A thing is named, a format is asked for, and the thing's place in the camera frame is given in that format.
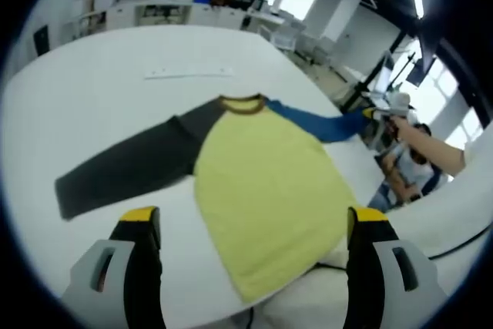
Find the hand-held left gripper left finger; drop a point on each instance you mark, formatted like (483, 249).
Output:
(135, 267)

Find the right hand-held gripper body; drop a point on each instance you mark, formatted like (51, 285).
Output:
(400, 103)

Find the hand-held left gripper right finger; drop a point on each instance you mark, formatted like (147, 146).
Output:
(369, 267)

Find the yellow garment grey blue sleeves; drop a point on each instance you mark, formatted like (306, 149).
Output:
(269, 182)

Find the person's right hand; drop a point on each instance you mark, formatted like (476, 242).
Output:
(404, 132)

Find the white-lit monitor screen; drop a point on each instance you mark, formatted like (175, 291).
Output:
(384, 78)

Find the white table socket panel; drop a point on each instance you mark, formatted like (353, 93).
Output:
(188, 72)

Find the black flat panel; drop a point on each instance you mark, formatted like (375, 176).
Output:
(41, 40)

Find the long white counter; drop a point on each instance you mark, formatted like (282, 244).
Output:
(123, 15)

